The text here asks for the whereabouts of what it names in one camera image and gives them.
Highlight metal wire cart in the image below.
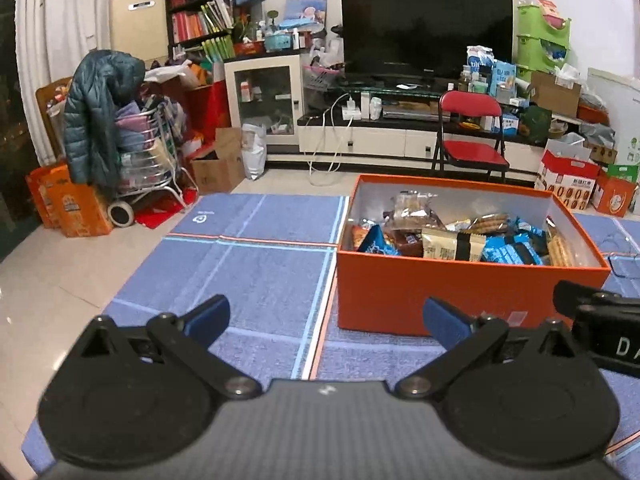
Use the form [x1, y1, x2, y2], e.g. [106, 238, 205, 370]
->
[116, 104, 199, 207]

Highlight blue black snack packet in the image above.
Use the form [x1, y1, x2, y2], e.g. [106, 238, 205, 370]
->
[482, 232, 544, 266]
[357, 224, 399, 257]

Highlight dark bookshelf with books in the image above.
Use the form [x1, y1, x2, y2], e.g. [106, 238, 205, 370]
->
[164, 0, 236, 62]

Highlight red white carton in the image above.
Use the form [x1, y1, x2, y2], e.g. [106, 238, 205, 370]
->
[533, 149, 599, 211]

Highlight eyeglasses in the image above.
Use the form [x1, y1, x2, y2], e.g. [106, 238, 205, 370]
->
[597, 230, 640, 279]

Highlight white curtain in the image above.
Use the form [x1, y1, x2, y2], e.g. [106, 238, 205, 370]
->
[17, 0, 114, 167]

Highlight brown snack packet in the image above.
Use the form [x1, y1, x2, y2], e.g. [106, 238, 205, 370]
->
[386, 229, 426, 259]

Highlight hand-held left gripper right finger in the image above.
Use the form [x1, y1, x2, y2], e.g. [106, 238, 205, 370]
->
[395, 297, 591, 400]

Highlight white cables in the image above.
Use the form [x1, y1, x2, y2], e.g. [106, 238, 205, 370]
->
[306, 92, 352, 177]

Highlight blue picture poster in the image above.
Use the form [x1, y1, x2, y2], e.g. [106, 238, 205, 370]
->
[283, 0, 329, 24]

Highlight clear round cookie packet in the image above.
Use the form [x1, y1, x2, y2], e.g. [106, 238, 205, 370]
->
[464, 212, 512, 235]

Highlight red paper bag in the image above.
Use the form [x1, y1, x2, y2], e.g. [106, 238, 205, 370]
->
[187, 79, 234, 144]

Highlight white plastic sack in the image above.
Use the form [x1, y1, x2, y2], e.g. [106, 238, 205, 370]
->
[241, 122, 269, 181]

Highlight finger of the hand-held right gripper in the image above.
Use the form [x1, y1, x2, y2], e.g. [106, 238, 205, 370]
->
[552, 280, 601, 318]

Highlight standing air conditioner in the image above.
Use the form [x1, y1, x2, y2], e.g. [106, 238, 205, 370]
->
[110, 0, 169, 64]

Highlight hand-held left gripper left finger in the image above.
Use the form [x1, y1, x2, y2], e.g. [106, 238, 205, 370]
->
[70, 294, 261, 401]

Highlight orange gift box green top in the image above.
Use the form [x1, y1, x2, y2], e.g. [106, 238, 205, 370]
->
[590, 163, 639, 219]

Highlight blue white carton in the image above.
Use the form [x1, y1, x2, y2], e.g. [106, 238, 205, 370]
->
[492, 60, 518, 99]

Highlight tan cracker packet red edges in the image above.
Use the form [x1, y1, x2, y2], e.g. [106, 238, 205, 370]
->
[544, 216, 577, 267]

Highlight large brown cardboard box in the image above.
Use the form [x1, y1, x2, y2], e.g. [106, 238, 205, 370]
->
[529, 70, 582, 119]

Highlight orange cardboard box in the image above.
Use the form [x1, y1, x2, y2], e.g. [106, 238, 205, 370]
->
[336, 174, 612, 337]

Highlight blue checked tablecloth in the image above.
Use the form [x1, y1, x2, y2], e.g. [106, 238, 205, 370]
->
[22, 192, 640, 476]

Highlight green plastic drawer tower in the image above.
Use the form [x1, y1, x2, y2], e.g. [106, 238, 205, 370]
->
[514, 2, 572, 84]

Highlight red folding chair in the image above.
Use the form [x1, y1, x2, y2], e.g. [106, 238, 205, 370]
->
[430, 90, 511, 184]

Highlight white glass door cabinet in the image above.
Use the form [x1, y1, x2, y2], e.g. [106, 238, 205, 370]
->
[223, 52, 304, 137]

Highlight dark green down jacket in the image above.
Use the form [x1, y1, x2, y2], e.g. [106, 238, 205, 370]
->
[63, 49, 147, 189]

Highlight black television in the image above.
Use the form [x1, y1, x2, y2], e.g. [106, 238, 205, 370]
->
[339, 0, 515, 82]

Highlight open brown cardboard box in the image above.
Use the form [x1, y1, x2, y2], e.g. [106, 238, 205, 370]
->
[189, 127, 246, 195]

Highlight clear cracker packet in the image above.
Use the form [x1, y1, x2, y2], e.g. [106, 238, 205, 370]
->
[389, 190, 447, 232]

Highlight white chest freezer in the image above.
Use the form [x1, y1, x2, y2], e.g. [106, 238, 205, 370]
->
[584, 67, 640, 167]

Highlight tan packet black band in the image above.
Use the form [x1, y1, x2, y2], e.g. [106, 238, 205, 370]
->
[421, 227, 487, 262]

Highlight black white tv stand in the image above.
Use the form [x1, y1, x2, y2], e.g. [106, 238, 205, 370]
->
[296, 85, 552, 167]

